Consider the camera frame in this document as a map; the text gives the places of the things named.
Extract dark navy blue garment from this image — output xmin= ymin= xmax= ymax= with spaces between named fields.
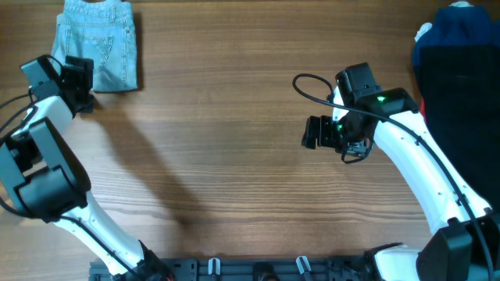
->
xmin=412 ymin=5 xmax=499 ymax=66

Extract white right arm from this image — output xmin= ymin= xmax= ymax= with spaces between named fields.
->
xmin=328 ymin=63 xmax=499 ymax=280

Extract white garment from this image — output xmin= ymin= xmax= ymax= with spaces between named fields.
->
xmin=414 ymin=1 xmax=472 ymax=42

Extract black garment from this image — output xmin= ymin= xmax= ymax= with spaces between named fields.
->
xmin=414 ymin=45 xmax=499 ymax=209

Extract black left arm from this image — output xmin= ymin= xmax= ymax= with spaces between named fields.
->
xmin=1 ymin=55 xmax=175 ymax=280

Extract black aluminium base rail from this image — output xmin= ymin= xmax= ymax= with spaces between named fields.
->
xmin=88 ymin=255 xmax=380 ymax=281

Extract black left camera cable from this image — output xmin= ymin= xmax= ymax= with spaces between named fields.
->
xmin=0 ymin=54 xmax=138 ymax=278

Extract light blue denim shorts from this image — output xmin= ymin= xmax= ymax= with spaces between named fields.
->
xmin=52 ymin=0 xmax=138 ymax=93

